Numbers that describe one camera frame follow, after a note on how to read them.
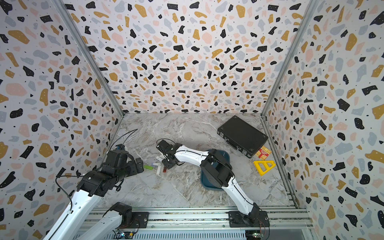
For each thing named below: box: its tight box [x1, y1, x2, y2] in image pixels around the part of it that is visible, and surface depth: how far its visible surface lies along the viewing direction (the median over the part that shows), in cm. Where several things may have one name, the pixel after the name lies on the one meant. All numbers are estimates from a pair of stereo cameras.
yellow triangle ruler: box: [253, 160, 277, 176], surface depth 94 cm
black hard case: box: [217, 115, 269, 159], surface depth 105 cm
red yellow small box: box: [255, 145, 272, 160], surface depth 99 cm
